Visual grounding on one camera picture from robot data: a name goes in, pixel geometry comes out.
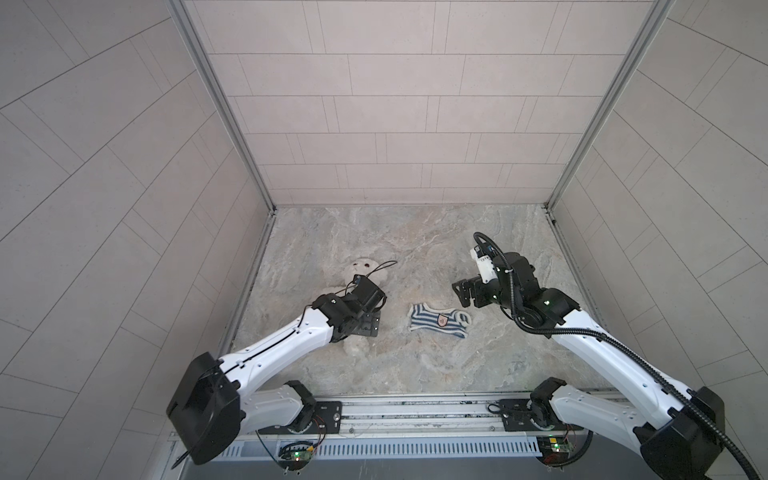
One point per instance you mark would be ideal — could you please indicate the corner aluminium profile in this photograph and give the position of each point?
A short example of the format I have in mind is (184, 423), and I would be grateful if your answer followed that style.
(183, 20)
(657, 13)

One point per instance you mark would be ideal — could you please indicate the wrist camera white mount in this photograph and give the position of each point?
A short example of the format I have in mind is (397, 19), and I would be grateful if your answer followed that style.
(484, 264)
(358, 280)

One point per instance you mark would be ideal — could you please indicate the right corner aluminium profile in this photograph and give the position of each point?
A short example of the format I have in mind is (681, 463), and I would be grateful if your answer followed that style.
(657, 13)

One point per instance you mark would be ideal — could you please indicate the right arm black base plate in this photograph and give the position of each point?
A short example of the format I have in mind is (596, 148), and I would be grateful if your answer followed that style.
(516, 417)

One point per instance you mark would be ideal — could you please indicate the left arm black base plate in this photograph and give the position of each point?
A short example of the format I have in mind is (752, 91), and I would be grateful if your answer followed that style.
(326, 419)

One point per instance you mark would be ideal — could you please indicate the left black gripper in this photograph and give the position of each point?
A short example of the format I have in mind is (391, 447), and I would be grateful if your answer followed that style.
(372, 323)

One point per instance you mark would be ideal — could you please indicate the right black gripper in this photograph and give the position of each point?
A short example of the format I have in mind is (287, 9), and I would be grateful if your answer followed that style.
(463, 290)

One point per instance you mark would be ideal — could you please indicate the blue white striped sweater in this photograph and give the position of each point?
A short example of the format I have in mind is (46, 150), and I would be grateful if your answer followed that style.
(453, 322)

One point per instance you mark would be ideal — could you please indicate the green circuit board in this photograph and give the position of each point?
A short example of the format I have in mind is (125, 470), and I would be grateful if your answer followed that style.
(554, 450)
(296, 456)

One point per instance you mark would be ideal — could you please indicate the white teddy bear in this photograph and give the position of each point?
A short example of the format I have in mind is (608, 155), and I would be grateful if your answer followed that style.
(356, 346)

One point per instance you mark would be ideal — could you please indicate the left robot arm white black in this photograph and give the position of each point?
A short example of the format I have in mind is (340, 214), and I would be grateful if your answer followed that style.
(217, 399)

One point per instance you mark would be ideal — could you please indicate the left corner aluminium profile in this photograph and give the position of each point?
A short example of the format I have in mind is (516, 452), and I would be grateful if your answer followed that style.
(183, 20)

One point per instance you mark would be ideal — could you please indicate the left green circuit board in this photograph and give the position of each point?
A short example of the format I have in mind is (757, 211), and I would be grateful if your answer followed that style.
(296, 456)

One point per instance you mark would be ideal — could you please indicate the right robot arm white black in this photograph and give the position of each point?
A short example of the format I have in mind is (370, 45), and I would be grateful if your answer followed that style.
(674, 429)

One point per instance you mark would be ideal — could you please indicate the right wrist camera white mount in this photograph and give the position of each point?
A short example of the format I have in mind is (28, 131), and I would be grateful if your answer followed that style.
(484, 264)

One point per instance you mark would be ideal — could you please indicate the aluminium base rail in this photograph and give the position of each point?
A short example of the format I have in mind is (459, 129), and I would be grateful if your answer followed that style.
(465, 415)

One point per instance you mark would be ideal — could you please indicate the right green circuit board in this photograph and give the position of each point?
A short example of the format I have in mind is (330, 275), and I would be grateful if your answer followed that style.
(554, 450)

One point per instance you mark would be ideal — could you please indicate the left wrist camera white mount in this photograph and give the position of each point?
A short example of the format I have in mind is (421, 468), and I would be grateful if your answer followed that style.
(358, 280)

